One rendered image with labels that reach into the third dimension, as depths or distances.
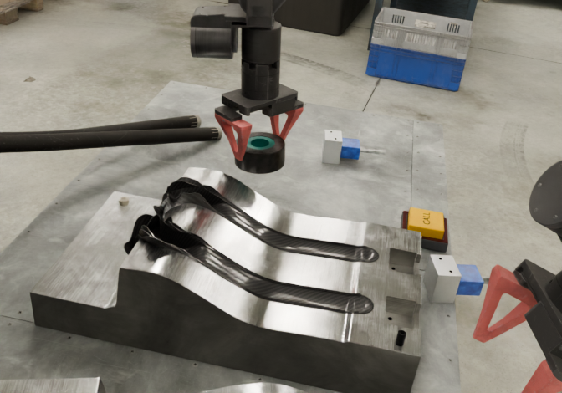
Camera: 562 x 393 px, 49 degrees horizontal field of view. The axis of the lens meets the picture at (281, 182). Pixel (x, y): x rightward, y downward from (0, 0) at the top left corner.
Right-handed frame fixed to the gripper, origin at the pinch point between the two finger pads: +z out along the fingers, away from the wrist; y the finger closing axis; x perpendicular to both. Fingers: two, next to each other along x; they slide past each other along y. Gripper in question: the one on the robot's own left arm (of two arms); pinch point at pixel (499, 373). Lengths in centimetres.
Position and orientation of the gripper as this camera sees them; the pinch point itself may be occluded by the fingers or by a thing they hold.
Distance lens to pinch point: 62.5
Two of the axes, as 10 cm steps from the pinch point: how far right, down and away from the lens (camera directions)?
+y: 0.2, 5.2, -8.6
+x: 8.5, 4.4, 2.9
